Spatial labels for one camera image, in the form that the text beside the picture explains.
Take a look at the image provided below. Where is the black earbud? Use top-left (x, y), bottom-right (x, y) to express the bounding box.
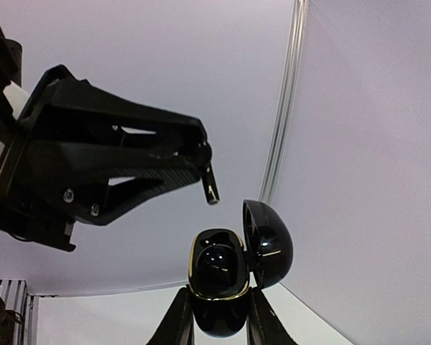
top-left (195, 142), bottom-right (220, 205)
top-left (195, 244), bottom-right (238, 290)

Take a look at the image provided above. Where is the left aluminium corner post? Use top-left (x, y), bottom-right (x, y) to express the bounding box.
top-left (259, 0), bottom-right (308, 204)

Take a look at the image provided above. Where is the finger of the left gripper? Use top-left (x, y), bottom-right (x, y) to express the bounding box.
top-left (39, 78), bottom-right (207, 158)

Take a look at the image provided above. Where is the aluminium front rail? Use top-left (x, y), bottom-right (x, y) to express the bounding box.
top-left (0, 279), bottom-right (39, 345)

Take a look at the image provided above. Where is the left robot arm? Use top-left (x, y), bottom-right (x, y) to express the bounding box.
top-left (0, 27), bottom-right (219, 252)

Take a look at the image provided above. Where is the black charging case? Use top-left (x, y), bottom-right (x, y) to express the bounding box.
top-left (188, 200), bottom-right (293, 338)

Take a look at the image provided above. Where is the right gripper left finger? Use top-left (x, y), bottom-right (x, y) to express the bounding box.
top-left (147, 287), bottom-right (195, 345)

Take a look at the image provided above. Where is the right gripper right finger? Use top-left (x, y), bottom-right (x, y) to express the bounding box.
top-left (246, 287), bottom-right (297, 345)

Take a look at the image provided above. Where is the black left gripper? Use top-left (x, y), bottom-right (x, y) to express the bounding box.
top-left (0, 65), bottom-right (205, 252)

